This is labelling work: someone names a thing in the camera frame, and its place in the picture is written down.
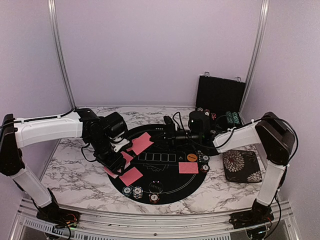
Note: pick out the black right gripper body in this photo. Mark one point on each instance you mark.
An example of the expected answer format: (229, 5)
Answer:
(181, 139)

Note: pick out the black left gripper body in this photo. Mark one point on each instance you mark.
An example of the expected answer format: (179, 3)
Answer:
(107, 160)

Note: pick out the red playing card deck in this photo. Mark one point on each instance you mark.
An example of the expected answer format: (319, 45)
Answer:
(128, 158)

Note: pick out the orange big blind button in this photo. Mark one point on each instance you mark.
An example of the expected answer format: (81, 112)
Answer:
(191, 157)

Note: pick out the clear round dealer button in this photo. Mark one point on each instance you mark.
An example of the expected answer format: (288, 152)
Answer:
(156, 187)

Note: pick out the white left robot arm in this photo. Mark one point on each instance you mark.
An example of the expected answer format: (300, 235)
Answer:
(105, 134)

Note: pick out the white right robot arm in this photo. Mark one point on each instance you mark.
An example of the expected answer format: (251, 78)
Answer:
(274, 138)

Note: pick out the round black poker mat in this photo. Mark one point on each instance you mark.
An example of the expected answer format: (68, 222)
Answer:
(161, 163)

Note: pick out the black poker chip case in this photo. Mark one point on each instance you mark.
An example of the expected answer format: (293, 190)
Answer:
(219, 95)

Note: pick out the green chips in case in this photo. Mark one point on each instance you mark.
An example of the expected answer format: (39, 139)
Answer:
(233, 119)

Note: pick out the black floral rectangular tray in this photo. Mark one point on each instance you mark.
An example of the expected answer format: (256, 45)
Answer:
(241, 166)

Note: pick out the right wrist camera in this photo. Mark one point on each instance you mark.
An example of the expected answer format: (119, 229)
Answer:
(199, 126)

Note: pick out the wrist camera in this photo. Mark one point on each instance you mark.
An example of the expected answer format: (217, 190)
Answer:
(114, 125)
(199, 126)

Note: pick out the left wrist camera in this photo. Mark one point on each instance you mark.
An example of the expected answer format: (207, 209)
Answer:
(114, 125)

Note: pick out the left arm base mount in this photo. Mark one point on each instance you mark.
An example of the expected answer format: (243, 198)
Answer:
(60, 216)

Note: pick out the aluminium front rail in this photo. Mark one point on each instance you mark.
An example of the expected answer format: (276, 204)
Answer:
(103, 225)

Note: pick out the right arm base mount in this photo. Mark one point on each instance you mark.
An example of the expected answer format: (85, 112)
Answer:
(251, 220)

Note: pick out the right aluminium frame post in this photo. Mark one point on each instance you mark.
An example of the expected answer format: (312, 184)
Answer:
(258, 42)

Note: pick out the aluminium frame post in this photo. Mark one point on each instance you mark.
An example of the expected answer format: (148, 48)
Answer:
(258, 42)
(59, 52)

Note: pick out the left aluminium frame post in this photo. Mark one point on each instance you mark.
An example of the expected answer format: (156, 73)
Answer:
(59, 52)

